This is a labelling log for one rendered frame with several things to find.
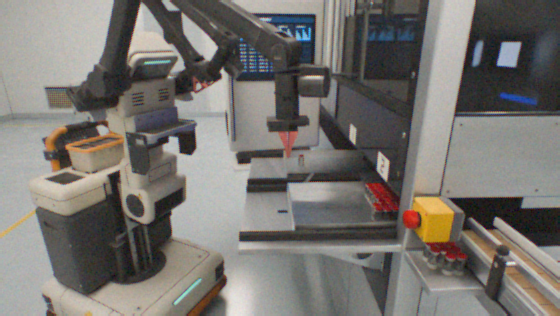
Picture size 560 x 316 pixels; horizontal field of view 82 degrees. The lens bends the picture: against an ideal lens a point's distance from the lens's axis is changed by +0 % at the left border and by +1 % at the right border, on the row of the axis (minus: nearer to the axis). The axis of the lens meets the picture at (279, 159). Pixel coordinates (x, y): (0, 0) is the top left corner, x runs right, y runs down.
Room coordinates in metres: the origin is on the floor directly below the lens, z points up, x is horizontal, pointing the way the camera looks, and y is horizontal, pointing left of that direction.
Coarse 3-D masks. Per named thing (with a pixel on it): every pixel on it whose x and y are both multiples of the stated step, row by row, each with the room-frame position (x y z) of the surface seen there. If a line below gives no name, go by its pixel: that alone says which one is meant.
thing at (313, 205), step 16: (288, 192) 0.91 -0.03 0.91; (304, 192) 0.96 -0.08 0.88; (320, 192) 0.96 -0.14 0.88; (336, 192) 0.96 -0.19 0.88; (352, 192) 0.96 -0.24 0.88; (304, 208) 0.85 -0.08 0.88; (320, 208) 0.86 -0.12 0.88; (336, 208) 0.86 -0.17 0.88; (352, 208) 0.86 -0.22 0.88; (368, 208) 0.86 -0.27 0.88; (304, 224) 0.71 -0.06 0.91; (320, 224) 0.71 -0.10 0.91; (336, 224) 0.72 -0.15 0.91; (352, 224) 0.72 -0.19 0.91; (368, 224) 0.72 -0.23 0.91; (384, 224) 0.72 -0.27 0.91
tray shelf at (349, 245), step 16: (256, 160) 1.28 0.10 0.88; (272, 160) 1.28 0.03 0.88; (256, 176) 1.11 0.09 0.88; (272, 176) 1.11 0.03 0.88; (256, 192) 0.97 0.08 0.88; (272, 192) 0.97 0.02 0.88; (256, 208) 0.86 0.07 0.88; (272, 208) 0.86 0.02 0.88; (288, 208) 0.86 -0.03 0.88; (256, 224) 0.77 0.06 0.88; (272, 224) 0.77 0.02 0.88; (288, 224) 0.77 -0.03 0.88; (304, 240) 0.69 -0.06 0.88; (320, 240) 0.69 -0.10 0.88; (336, 240) 0.69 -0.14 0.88; (352, 240) 0.69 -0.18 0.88; (368, 240) 0.69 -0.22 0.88; (384, 240) 0.69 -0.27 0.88
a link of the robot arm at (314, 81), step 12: (276, 48) 0.74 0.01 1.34; (276, 60) 0.74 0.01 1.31; (300, 72) 0.74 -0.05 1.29; (312, 72) 0.73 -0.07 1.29; (324, 72) 0.72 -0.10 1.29; (300, 84) 0.73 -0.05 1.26; (312, 84) 0.72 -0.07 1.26; (324, 84) 0.72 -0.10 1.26; (312, 96) 0.73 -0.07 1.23; (324, 96) 0.72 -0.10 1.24
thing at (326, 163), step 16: (288, 160) 1.27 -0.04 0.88; (304, 160) 1.27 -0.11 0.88; (320, 160) 1.27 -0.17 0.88; (336, 160) 1.27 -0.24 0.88; (352, 160) 1.27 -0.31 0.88; (288, 176) 1.05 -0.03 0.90; (304, 176) 1.05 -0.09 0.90; (320, 176) 1.06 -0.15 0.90; (336, 176) 1.06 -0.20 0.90; (352, 176) 1.06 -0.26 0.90; (368, 176) 1.06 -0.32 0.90
